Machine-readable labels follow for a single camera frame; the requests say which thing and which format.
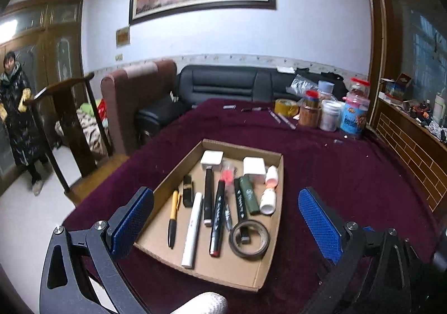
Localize green lighter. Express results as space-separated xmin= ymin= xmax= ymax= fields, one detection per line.
xmin=239 ymin=175 xmax=261 ymax=214

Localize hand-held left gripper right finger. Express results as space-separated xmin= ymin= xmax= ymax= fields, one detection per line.
xmin=298 ymin=187 xmax=420 ymax=314

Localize shelf clutter pile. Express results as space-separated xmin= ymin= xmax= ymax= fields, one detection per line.
xmin=401 ymin=95 xmax=447 ymax=143

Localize clear jar blue label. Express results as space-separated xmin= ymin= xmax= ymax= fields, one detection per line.
xmin=340 ymin=90 xmax=371 ymax=140

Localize white tub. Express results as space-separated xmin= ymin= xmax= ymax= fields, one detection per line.
xmin=319 ymin=99 xmax=345 ymax=132

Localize yellow black pen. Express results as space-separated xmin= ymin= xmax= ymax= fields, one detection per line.
xmin=167 ymin=188 xmax=182 ymax=249

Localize yellow wall plaque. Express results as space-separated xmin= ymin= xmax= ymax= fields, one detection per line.
xmin=115 ymin=25 xmax=132 ymax=48

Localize white paint marker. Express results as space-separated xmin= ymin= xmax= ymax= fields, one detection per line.
xmin=181 ymin=192 xmax=204 ymax=269

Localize striped blanket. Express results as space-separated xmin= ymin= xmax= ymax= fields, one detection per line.
xmin=55 ymin=103 xmax=113 ymax=158

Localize black marker red ends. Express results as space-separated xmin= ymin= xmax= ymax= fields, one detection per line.
xmin=208 ymin=179 xmax=226 ymax=259

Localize shallow cardboard box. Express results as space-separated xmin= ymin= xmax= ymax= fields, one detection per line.
xmin=134 ymin=139 xmax=284 ymax=292

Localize wooden cabinet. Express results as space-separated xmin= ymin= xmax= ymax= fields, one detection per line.
xmin=354 ymin=0 xmax=447 ymax=222

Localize wooden wardrobe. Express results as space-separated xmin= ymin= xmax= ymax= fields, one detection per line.
xmin=0 ymin=0 xmax=86 ymax=196

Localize colourful small box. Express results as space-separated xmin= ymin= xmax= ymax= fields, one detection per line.
xmin=379 ymin=73 xmax=413 ymax=105

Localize white cube charger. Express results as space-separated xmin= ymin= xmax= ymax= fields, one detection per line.
xmin=200 ymin=150 xmax=224 ymax=171

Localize black marker grey caps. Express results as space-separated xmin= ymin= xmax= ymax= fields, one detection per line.
xmin=203 ymin=166 xmax=215 ymax=227

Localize yellow tape roll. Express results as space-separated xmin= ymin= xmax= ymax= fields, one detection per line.
xmin=274 ymin=99 xmax=300 ymax=117

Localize dark wooden chair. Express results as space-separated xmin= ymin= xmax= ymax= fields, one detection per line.
xmin=26 ymin=72 xmax=115 ymax=196

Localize white pen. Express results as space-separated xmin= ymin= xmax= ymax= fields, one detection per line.
xmin=277 ymin=113 xmax=297 ymax=130

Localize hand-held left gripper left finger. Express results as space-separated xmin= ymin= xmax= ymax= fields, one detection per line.
xmin=39 ymin=186 xmax=155 ymax=314

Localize blue clear pen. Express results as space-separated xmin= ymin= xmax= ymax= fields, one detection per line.
xmin=223 ymin=202 xmax=233 ymax=231

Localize brown armchair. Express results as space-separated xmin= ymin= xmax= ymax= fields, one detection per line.
xmin=100 ymin=59 xmax=178 ymax=158

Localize person's left hand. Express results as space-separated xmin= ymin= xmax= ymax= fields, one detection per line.
xmin=170 ymin=292 xmax=229 ymax=314

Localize black lipstick tube gold band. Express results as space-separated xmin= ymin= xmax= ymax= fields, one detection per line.
xmin=182 ymin=175 xmax=195 ymax=209

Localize plain white plastic bottle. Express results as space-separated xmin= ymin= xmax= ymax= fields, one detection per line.
xmin=260 ymin=188 xmax=279 ymax=215

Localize clear plastic bag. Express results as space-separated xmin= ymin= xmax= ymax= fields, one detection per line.
xmin=286 ymin=73 xmax=317 ymax=95

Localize black marker white script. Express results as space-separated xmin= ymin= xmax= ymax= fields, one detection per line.
xmin=233 ymin=177 xmax=251 ymax=245

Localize jar with red blue lid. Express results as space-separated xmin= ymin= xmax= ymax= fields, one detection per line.
xmin=305 ymin=89 xmax=321 ymax=108

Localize black leather sofa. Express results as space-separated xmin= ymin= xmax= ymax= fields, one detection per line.
xmin=135 ymin=65 xmax=347 ymax=142

